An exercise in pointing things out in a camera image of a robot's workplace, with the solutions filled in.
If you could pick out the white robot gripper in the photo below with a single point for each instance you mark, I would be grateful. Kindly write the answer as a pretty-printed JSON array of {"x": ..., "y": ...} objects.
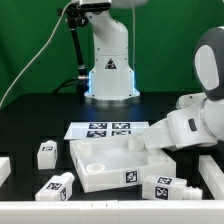
[{"x": 178, "y": 130}]

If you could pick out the white square tabletop part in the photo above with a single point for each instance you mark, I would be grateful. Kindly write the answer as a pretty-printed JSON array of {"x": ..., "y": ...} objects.
[{"x": 108, "y": 163}]

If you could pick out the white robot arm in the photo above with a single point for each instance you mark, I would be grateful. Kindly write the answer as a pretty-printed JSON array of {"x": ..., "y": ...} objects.
[{"x": 112, "y": 80}]

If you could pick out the white marker sheet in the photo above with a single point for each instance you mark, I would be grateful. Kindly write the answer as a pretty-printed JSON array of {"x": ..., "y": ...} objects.
[{"x": 82, "y": 130}]

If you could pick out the white right wall rail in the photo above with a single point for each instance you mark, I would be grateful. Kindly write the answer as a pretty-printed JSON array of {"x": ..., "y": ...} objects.
[{"x": 212, "y": 176}]

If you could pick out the white wall rail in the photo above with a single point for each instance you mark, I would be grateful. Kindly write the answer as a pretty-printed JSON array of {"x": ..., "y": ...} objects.
[
  {"x": 113, "y": 212},
  {"x": 212, "y": 176}
]

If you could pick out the white front wall rail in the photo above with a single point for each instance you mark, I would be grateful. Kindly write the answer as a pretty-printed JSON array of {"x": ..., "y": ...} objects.
[{"x": 113, "y": 212}]

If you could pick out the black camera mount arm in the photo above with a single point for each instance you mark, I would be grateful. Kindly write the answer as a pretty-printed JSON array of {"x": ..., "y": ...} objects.
[{"x": 76, "y": 17}]

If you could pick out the white left wall block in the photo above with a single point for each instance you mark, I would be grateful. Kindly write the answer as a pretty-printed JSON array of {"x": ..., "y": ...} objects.
[{"x": 5, "y": 169}]

